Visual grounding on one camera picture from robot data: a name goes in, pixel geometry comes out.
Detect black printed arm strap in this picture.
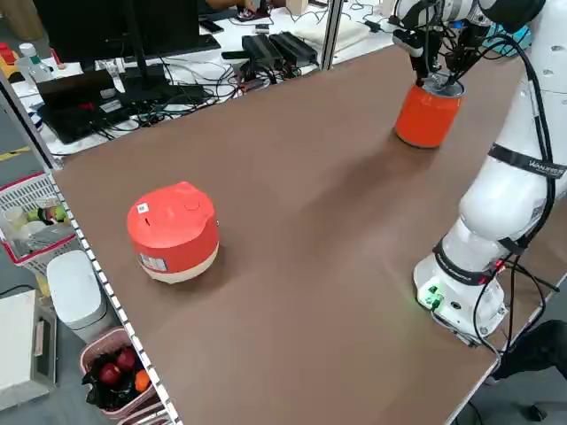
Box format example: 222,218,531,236
486,143,567,179
431,241,493,288

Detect person's leg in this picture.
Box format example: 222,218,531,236
490,318,567,387

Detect red apple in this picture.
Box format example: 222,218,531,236
115,348,138,371
98,362,120,384

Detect pink and white plastic basket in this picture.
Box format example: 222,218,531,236
0,171,79,267

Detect white foam pad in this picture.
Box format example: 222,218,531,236
292,14,369,49

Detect black laptop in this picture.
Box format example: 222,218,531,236
36,69,139,145

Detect black computer monitor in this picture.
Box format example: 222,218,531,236
33,0,206,105

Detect black plastic bag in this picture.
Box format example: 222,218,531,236
82,353,152,411

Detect blue plastic box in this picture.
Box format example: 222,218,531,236
486,24,533,61

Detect white desk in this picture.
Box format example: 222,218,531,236
8,0,402,157

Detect red trash bin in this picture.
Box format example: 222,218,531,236
393,77,468,150

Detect aluminium table rail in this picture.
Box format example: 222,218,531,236
0,73,183,425

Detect clear bottle with white cap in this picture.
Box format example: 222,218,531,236
15,42,55,86

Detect black power adapter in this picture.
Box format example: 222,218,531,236
269,30,320,66
241,34,285,73

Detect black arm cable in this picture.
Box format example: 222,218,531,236
482,24,557,267

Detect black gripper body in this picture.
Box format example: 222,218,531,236
424,19,483,58

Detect white lidded waste bin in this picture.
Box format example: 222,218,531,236
45,249,113,343

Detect aluminium frame post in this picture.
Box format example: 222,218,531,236
320,0,346,71

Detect red and cream rice cooker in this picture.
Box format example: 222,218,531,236
126,180,221,285

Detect black base cable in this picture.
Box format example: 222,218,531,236
472,259,562,355

